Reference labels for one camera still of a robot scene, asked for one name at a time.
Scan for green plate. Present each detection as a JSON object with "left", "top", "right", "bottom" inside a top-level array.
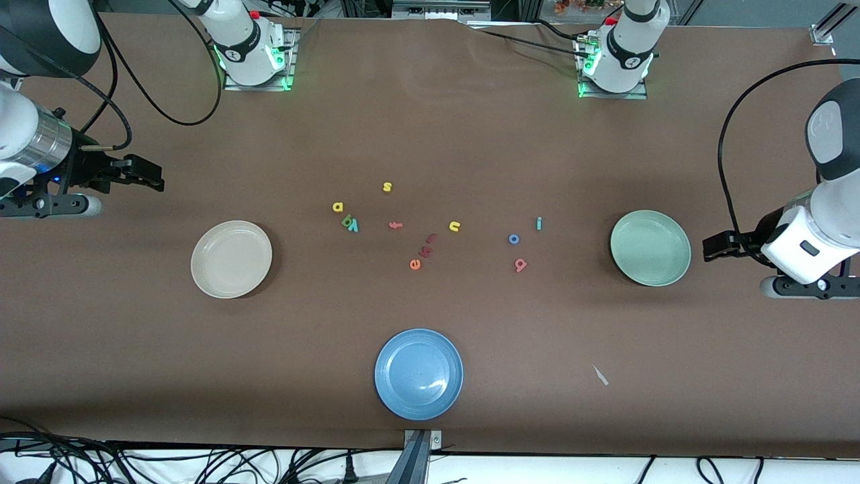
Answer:
[{"left": 610, "top": 210, "right": 692, "bottom": 288}]

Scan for beige brown plate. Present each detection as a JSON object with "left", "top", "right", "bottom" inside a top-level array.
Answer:
[{"left": 190, "top": 220, "right": 273, "bottom": 299}]

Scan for brown table cover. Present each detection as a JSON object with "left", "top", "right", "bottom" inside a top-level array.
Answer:
[{"left": 0, "top": 10, "right": 860, "bottom": 458}]

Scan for blue plate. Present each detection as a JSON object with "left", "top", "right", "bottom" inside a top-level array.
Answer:
[{"left": 374, "top": 328, "right": 464, "bottom": 421}]

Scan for grey metal box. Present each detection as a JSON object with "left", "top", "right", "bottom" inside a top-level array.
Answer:
[{"left": 393, "top": 0, "right": 491, "bottom": 21}]

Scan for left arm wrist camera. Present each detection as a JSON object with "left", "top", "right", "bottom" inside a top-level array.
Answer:
[{"left": 759, "top": 274, "right": 860, "bottom": 300}]

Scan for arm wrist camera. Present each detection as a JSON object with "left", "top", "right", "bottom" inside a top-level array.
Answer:
[
  {"left": 0, "top": 194, "right": 103, "bottom": 218},
  {"left": 759, "top": 274, "right": 860, "bottom": 300}
]

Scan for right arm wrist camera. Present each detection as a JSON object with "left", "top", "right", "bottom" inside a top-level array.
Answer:
[{"left": 0, "top": 194, "right": 103, "bottom": 218}]

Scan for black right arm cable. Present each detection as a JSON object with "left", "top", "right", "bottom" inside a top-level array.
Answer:
[{"left": 67, "top": 0, "right": 224, "bottom": 152}]

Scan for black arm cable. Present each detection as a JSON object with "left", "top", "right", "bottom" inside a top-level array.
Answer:
[
  {"left": 718, "top": 59, "right": 860, "bottom": 270},
  {"left": 67, "top": 0, "right": 224, "bottom": 152}
]

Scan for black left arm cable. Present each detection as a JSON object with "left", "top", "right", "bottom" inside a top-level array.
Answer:
[{"left": 718, "top": 59, "right": 860, "bottom": 270}]

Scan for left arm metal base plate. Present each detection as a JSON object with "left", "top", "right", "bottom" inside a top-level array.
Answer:
[{"left": 578, "top": 34, "right": 650, "bottom": 100}]

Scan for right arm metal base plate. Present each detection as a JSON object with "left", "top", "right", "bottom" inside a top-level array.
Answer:
[{"left": 223, "top": 27, "right": 300, "bottom": 91}]

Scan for aluminium frame rail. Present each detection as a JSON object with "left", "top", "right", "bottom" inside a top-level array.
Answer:
[{"left": 810, "top": 0, "right": 860, "bottom": 44}]

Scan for grey metal camera bracket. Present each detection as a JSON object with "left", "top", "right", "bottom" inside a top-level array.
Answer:
[{"left": 403, "top": 429, "right": 443, "bottom": 484}]

